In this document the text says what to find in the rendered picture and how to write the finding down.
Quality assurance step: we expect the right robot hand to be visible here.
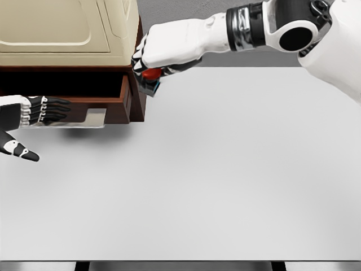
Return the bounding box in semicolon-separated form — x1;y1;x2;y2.
130;20;208;78

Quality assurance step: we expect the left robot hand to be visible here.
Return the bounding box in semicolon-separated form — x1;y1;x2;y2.
0;95;72;163

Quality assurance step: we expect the red button switch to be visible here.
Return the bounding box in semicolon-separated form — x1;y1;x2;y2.
137;67;162;98

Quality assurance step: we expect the brown drawer with metal handle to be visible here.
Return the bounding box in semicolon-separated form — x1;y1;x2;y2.
0;72;134;129

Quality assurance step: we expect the cream and brown cabinet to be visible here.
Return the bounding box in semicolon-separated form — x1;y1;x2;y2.
0;0;147;124

